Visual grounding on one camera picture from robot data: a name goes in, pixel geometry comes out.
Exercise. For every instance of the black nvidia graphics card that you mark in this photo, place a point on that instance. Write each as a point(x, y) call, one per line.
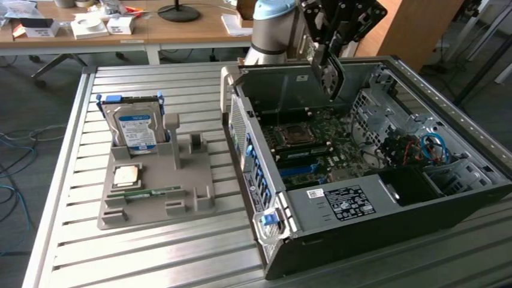
point(329, 78)

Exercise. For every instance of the wooden cabinet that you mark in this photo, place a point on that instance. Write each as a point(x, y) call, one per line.
point(420, 30)

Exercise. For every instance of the brown cardboard box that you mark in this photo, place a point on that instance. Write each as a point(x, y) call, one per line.
point(244, 10)

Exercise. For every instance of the white booklet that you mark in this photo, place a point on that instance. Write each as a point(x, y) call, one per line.
point(233, 25)

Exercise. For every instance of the silver perforated drive cage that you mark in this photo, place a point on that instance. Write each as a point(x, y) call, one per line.
point(376, 117)

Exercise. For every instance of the wooden desk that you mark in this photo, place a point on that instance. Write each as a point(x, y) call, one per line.
point(180, 33)

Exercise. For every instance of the black round lamp base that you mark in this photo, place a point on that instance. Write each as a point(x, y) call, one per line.
point(179, 13)

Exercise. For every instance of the metal CPU socket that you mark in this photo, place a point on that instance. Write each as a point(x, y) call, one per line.
point(296, 135)

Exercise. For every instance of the green motherboard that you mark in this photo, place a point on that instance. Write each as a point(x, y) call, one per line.
point(340, 144)

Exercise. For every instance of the black expansion slot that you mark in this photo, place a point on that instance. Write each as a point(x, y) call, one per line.
point(300, 149)
point(305, 156)

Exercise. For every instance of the small white labelled box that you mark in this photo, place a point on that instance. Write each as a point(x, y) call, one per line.
point(120, 26)

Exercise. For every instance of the blue expansion slot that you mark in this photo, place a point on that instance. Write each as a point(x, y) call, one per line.
point(297, 172)

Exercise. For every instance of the hard disk in blue caddy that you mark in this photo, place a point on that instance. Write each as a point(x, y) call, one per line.
point(136, 129)

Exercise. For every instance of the silver disk bay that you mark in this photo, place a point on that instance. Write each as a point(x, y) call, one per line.
point(460, 177)

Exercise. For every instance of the grey power supply unit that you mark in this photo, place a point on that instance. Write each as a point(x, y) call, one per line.
point(304, 210)

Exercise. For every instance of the grey printed parts rack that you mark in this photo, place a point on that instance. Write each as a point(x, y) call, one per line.
point(160, 180)

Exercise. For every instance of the blue case latch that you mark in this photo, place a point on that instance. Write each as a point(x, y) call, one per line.
point(268, 218)

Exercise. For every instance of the white box black lid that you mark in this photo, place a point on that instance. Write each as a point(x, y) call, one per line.
point(40, 30)

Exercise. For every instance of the silver CPU chip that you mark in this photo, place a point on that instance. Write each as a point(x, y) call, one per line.
point(125, 177)

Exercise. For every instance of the green RAM stick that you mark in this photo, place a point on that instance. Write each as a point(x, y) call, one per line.
point(140, 192)

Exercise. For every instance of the black open PC case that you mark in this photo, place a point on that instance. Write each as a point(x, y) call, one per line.
point(360, 240)

